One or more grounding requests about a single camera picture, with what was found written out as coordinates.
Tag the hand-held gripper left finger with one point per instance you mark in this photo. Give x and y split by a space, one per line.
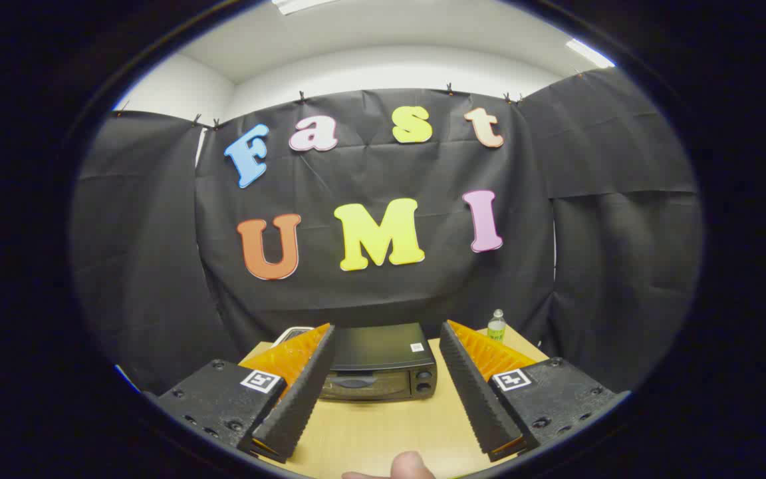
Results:
303 392

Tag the black toaster oven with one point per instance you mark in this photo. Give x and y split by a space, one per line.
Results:
383 346

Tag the black backdrop cloth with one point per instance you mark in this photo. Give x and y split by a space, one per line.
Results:
370 293

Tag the white slot toaster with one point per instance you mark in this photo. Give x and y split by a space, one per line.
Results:
286 334

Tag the ceiling light panel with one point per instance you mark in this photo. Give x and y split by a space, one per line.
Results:
589 53
300 4

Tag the green label plastic bottle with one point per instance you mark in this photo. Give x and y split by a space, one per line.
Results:
497 327

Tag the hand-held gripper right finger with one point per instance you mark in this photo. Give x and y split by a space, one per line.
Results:
473 392

